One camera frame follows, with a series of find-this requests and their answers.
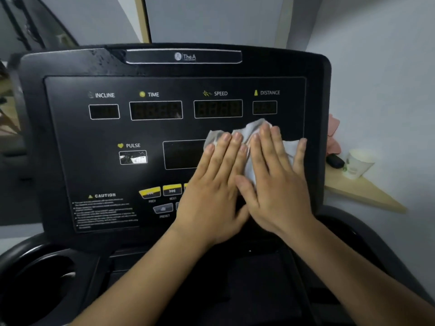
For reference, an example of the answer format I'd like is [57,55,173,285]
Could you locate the person's right hand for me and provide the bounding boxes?
[235,124,319,236]

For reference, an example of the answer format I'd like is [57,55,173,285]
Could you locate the white paper cup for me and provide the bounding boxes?
[342,148,376,180]

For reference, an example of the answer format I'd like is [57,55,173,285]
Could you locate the white wet wipe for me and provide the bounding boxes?
[203,118,301,187]

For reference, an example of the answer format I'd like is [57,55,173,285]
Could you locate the person's left hand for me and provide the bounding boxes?
[169,132,251,248]

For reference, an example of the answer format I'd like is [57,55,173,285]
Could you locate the pink wipes packet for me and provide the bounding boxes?
[326,113,342,157]

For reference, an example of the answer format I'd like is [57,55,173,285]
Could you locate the light wooden corner shelf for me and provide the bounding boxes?
[323,164,408,214]

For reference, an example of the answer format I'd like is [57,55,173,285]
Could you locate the person's left forearm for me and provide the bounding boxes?
[69,227,218,326]

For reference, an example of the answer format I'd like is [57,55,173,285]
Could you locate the small black case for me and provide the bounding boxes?
[325,153,346,169]

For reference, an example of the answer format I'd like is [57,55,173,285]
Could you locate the person's right forearm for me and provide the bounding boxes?
[278,217,435,326]

